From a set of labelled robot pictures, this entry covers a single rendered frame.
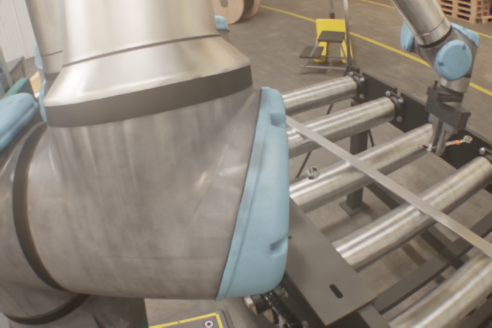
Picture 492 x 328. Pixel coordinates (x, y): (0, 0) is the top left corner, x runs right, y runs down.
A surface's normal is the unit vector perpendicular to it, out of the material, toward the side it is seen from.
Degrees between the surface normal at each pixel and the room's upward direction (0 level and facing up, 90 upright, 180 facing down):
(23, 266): 87
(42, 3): 92
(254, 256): 82
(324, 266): 0
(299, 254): 0
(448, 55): 94
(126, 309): 70
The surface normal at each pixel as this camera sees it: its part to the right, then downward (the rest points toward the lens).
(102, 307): 0.84, -0.22
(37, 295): 0.58, 0.37
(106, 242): -0.07, 0.24
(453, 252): -0.11, -0.84
